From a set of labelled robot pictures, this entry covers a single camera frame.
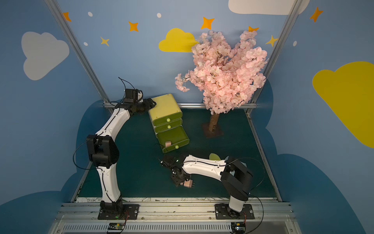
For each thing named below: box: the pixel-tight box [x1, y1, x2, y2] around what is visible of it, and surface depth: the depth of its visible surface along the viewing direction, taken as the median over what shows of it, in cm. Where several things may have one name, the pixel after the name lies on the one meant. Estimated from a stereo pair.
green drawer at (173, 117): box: [152, 111, 183, 127], surface depth 93 cm
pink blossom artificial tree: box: [174, 30, 269, 139], surface depth 70 cm
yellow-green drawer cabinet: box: [148, 93, 190, 151], surface depth 99 cm
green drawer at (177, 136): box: [156, 125, 190, 154], surface depth 102 cm
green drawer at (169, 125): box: [154, 118, 183, 133], surface depth 98 cm
